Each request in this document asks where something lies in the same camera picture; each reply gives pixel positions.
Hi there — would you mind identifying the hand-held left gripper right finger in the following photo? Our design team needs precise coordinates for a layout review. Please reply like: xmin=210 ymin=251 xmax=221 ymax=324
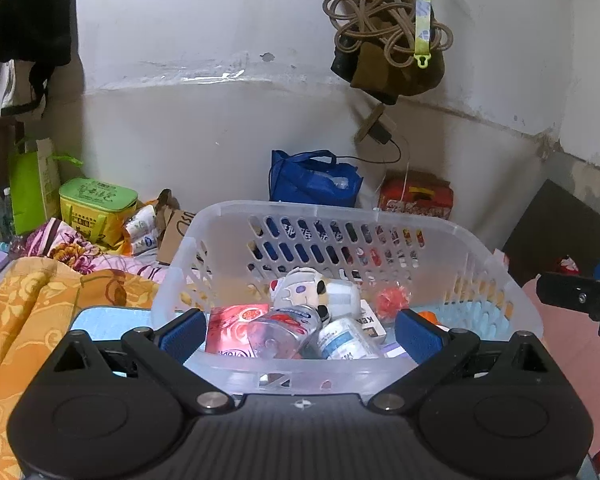
xmin=361 ymin=309 xmax=564 ymax=416

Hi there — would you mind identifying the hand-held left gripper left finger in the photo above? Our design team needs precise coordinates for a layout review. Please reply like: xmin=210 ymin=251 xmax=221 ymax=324
xmin=36 ymin=308 xmax=237 ymax=417

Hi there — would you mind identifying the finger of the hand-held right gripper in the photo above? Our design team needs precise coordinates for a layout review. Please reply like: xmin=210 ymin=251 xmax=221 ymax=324
xmin=536 ymin=260 xmax=600 ymax=340

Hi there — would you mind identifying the red mesh ball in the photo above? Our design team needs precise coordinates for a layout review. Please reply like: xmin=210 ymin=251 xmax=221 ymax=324
xmin=375 ymin=286 xmax=411 ymax=317

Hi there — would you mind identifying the red and white packet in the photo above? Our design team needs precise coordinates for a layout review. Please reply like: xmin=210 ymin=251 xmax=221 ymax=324
xmin=205 ymin=303 xmax=272 ymax=356

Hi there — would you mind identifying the white box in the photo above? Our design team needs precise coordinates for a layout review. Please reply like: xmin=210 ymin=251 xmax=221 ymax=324
xmin=357 ymin=300 xmax=389 ymax=345

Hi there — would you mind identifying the white jar with blue label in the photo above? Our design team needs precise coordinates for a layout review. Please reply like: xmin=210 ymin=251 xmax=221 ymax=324
xmin=316 ymin=316 xmax=381 ymax=361

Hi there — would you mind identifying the translucent white cup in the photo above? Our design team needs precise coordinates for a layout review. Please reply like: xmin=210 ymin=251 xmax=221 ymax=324
xmin=325 ymin=280 xmax=362 ymax=312

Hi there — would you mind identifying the clear bottle with red label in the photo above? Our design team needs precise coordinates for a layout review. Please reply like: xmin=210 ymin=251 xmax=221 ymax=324
xmin=247 ymin=305 xmax=323 ymax=360

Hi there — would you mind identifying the clear plastic basket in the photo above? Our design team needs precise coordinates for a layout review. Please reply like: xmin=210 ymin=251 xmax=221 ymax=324
xmin=151 ymin=200 xmax=545 ymax=396

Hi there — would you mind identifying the plush toy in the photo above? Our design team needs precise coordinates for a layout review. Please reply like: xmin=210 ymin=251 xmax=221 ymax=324
xmin=269 ymin=267 xmax=331 ymax=318

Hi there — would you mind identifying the red and white toy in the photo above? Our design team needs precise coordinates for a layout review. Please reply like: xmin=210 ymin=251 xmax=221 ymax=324
xmin=552 ymin=255 xmax=582 ymax=277

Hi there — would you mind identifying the black board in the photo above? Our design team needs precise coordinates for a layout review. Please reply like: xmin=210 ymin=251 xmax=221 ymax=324
xmin=502 ymin=179 xmax=600 ymax=287

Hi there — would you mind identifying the cardboard box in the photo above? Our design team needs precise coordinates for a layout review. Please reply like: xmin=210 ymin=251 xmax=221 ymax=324
xmin=156 ymin=207 xmax=197 ymax=266

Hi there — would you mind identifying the white and blue tube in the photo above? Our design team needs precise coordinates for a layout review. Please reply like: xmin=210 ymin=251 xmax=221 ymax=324
xmin=125 ymin=205 xmax=159 ymax=254

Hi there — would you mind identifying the red gift box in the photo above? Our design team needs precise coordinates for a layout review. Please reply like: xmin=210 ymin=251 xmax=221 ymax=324
xmin=378 ymin=170 xmax=455 ymax=222

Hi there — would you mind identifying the floral pink blanket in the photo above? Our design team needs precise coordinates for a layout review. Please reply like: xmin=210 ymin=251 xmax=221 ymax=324
xmin=12 ymin=217 xmax=172 ymax=287

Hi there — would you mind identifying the green and yellow box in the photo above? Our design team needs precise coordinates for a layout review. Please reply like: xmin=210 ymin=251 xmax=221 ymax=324
xmin=59 ymin=177 xmax=140 ymax=249

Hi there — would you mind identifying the orange patterned blanket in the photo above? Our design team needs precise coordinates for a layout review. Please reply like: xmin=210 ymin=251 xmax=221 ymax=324
xmin=0 ymin=257 xmax=162 ymax=480

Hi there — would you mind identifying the blue fabric bag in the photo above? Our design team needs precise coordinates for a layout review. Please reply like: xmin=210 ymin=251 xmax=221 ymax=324
xmin=269 ymin=149 xmax=365 ymax=209

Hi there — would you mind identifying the black charger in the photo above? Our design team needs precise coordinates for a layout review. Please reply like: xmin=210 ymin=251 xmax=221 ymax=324
xmin=370 ymin=120 xmax=394 ymax=144

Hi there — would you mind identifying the wooden peg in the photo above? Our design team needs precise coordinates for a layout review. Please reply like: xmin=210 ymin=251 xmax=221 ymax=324
xmin=355 ymin=102 xmax=398 ymax=144

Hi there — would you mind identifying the green shopping bag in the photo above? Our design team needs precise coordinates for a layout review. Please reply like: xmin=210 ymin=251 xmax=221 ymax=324
xmin=7 ymin=137 xmax=84 ymax=236

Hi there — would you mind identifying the brown hanging bag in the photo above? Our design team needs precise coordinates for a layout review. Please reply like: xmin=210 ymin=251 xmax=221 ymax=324
xmin=330 ymin=0 xmax=447 ymax=106

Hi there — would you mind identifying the white hanging cloth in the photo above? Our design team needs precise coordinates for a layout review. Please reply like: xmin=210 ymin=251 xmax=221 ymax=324
xmin=0 ymin=57 xmax=48 ymax=123

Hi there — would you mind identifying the black hanging garment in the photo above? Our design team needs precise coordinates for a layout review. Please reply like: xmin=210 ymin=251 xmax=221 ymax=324
xmin=0 ymin=0 xmax=77 ymax=111

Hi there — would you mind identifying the black cable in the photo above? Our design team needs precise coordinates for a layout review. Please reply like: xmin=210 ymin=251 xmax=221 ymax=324
xmin=335 ymin=137 xmax=404 ymax=166

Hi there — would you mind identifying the yellow-green strap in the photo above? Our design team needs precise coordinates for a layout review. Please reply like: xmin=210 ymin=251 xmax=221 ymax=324
xmin=413 ymin=0 xmax=436 ymax=70

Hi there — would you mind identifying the tan rope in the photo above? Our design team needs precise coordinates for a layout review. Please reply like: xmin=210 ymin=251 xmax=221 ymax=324
xmin=322 ymin=0 xmax=455 ymax=69

